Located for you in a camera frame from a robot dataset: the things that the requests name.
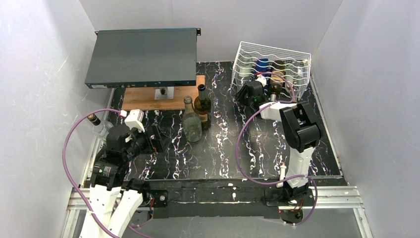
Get blue rectangular glass bottle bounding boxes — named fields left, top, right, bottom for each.
left=255, top=58, right=269, bottom=79

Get dark green bottle silver neck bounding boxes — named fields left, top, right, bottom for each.
left=267, top=60, right=285, bottom=101

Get clear glass bottle tall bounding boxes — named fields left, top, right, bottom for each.
left=182, top=96, right=202, bottom=143

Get dark wine bottle white label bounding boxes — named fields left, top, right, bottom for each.
left=194, top=84, right=212, bottom=130

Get clear glass bottle gold label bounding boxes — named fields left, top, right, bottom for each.
left=236, top=58, right=252, bottom=88

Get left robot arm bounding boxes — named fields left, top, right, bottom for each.
left=80, top=124, right=170, bottom=238

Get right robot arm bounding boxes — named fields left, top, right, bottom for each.
left=235, top=80, right=322, bottom=189

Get clear bottle black cap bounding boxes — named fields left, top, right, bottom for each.
left=87, top=114, right=113, bottom=143

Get wooden board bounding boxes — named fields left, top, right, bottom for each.
left=121, top=85, right=198, bottom=111

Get white plastic peg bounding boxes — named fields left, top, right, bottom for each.
left=276, top=163, right=287, bottom=188

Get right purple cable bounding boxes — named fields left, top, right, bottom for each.
left=235, top=72, right=318, bottom=227

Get purple cable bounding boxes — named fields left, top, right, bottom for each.
left=235, top=72, right=318, bottom=227
left=62, top=109, right=158, bottom=238

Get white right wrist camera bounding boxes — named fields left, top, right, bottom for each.
left=256, top=74, right=267, bottom=87

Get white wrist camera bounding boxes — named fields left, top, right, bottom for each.
left=256, top=74, right=267, bottom=87
left=119, top=109, right=145, bottom=132

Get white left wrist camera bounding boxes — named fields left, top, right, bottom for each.
left=119, top=109, right=145, bottom=132

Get white wire wine rack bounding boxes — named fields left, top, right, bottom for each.
left=231, top=41, right=311, bottom=100

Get metal stand post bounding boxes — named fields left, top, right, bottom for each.
left=155, top=87, right=174, bottom=100

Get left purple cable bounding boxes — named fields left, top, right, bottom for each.
left=62, top=109, right=158, bottom=238

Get grey network switch box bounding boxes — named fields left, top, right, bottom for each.
left=85, top=27, right=201, bottom=89

